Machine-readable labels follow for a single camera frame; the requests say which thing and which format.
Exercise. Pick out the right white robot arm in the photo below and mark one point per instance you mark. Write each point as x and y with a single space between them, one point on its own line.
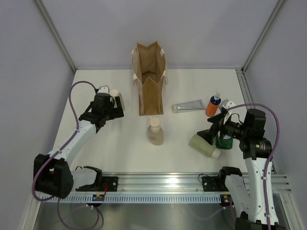
254 204

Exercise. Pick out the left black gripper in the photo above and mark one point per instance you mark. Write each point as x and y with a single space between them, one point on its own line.
116 112

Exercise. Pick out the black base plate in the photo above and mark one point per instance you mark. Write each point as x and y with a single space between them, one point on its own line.
109 184
213 184

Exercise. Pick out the left aluminium frame post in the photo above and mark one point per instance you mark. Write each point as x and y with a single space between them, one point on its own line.
51 27

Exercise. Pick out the aluminium frame post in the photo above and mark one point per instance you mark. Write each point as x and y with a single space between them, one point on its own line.
268 25
51 27

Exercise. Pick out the orange spray bottle blue top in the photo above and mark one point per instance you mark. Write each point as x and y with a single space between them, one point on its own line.
213 104

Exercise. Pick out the slotted white cable duct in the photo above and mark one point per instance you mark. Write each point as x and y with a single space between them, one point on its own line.
113 198

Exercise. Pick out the silver squeeze tube clear cap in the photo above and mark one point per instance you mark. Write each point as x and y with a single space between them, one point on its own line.
188 106

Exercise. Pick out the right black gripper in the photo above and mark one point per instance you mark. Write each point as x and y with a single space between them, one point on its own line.
208 134

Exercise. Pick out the brown canvas tote bag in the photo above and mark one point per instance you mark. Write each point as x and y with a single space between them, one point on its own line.
149 75

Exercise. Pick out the right aluminium frame post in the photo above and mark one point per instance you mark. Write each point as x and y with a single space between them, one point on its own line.
268 25

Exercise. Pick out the pale green bottle white cap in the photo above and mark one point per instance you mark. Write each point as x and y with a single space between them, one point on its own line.
202 146

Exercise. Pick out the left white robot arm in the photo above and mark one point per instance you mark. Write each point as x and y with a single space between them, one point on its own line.
52 173

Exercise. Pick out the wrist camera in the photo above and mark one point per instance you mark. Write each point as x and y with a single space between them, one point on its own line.
225 105
104 89

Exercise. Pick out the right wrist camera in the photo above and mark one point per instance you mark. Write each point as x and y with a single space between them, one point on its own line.
225 105

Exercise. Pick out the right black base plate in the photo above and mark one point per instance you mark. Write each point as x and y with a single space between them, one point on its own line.
213 184

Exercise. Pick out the pale green bottle beige cap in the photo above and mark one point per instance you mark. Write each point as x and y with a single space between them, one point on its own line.
115 93

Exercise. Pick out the aluminium mounting rail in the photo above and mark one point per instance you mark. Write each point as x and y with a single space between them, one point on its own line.
158 183

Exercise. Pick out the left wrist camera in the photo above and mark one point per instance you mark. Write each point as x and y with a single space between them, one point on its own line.
104 89

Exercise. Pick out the green dish soap bottle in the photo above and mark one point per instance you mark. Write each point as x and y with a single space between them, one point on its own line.
223 142

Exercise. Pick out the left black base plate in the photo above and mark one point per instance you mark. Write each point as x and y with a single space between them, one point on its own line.
109 184

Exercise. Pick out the beige pump dispenser bottle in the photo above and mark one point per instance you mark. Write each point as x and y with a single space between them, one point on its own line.
155 132

